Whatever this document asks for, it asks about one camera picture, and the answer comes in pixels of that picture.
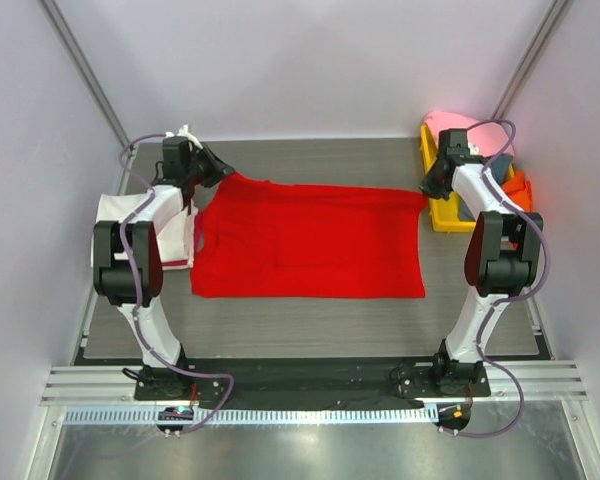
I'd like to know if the aluminium front rail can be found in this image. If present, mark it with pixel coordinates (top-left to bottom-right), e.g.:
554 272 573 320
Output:
42 360 587 405

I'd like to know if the slotted white cable duct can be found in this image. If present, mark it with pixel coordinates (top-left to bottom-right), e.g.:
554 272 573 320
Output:
64 404 438 427

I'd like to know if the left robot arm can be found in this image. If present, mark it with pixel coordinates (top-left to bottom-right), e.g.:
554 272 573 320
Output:
92 128 235 400

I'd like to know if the folded white t shirt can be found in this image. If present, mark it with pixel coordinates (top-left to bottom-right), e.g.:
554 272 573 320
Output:
96 194 198 270

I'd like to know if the orange t shirt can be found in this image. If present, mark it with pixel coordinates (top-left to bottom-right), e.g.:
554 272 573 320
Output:
501 171 534 212

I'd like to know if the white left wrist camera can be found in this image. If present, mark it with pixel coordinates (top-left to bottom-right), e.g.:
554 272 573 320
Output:
165 124 203 149

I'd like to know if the aluminium corner post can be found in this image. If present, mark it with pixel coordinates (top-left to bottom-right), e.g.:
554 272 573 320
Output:
491 0 574 120
37 0 136 157

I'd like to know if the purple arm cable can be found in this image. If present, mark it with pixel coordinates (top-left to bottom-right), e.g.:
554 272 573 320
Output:
437 118 553 439
118 132 235 436

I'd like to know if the right aluminium corner post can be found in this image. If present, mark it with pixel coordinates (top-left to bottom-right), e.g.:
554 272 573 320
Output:
491 0 574 120

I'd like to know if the pink t shirt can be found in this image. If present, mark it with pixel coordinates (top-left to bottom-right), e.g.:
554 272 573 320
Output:
424 110 508 157

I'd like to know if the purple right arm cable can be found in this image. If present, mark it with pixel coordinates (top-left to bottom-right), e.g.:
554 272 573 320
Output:
437 118 553 439

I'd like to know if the grey t shirt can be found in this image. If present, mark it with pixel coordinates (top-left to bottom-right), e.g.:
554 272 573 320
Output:
490 153 513 185

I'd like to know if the left aluminium corner post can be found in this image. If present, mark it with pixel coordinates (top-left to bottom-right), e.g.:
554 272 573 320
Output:
37 0 136 157

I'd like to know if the red t shirt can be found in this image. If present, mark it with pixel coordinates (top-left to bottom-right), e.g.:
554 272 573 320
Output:
190 174 426 299

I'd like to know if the yellow plastic bin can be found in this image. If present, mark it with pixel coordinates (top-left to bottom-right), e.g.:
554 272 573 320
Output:
420 124 475 233

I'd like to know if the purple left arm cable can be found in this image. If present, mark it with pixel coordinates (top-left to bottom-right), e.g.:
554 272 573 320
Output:
118 132 235 436

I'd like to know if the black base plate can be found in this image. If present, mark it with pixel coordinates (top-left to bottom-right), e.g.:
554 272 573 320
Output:
122 357 491 411

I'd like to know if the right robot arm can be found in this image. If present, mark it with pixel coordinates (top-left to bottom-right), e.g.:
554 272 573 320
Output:
421 128 543 396

